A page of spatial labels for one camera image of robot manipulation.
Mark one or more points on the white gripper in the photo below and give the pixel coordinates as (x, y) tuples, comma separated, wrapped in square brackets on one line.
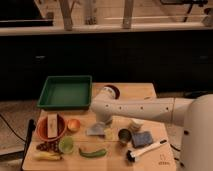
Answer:
[(109, 135)]

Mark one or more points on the grey blue towel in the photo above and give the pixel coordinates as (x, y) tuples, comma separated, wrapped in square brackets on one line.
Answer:
[(96, 130)]

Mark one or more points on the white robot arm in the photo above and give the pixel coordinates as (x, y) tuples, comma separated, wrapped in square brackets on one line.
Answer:
[(194, 115)]

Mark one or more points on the small metal cup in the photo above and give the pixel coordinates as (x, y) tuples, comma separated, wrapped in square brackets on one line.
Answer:
[(124, 136)]

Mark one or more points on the green pepper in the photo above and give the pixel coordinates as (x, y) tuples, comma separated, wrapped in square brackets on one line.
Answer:
[(94, 154)]

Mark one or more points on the clear plastic cup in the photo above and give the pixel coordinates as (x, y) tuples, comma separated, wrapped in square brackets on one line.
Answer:
[(136, 124)]

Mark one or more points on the blue sponge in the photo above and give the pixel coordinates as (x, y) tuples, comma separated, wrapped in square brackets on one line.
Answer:
[(142, 139)]

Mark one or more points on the small orange cup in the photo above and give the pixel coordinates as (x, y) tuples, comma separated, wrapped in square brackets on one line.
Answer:
[(73, 125)]

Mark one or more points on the dark purple bowl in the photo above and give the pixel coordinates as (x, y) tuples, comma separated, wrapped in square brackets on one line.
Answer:
[(116, 90)]

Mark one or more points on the wooden block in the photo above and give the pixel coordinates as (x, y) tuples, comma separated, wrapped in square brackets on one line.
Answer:
[(52, 126)]

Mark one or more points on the dark grape bunch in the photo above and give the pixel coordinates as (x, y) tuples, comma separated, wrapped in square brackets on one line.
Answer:
[(48, 146)]

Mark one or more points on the green plastic tray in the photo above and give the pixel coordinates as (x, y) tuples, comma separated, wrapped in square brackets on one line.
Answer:
[(66, 93)]

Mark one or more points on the yellow banana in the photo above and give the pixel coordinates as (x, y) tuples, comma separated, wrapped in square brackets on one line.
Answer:
[(47, 156)]

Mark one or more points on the white handled brush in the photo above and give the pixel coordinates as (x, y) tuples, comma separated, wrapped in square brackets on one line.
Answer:
[(132, 156)]

